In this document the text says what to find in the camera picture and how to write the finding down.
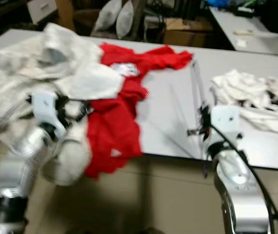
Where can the red t-shirt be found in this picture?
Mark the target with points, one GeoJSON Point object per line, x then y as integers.
{"type": "Point", "coordinates": [117, 126]}

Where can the white remote control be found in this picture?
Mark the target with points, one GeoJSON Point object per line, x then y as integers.
{"type": "Point", "coordinates": [243, 32]}

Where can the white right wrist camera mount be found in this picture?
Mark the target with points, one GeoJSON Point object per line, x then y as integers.
{"type": "Point", "coordinates": [225, 122]}

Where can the grey white pillow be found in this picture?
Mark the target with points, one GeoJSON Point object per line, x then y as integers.
{"type": "Point", "coordinates": [125, 22]}
{"type": "Point", "coordinates": [107, 17]}

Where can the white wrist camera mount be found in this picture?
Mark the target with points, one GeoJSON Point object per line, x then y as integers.
{"type": "Point", "coordinates": [45, 108]}
{"type": "Point", "coordinates": [225, 122]}

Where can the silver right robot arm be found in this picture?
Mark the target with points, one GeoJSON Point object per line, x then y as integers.
{"type": "Point", "coordinates": [238, 190]}

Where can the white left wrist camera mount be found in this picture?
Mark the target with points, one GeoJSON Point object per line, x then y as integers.
{"type": "Point", "coordinates": [45, 108]}

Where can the small white paper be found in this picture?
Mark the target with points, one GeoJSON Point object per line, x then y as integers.
{"type": "Point", "coordinates": [243, 43]}

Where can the white side table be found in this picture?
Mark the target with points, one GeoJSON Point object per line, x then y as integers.
{"type": "Point", "coordinates": [265, 41]}

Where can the cream white garment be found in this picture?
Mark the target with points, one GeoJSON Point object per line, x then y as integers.
{"type": "Point", "coordinates": [22, 73]}

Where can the white board sign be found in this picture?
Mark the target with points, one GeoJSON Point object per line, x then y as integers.
{"type": "Point", "coordinates": [41, 10]}

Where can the white black-print t-shirt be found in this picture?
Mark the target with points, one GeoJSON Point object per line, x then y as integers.
{"type": "Point", "coordinates": [246, 92]}

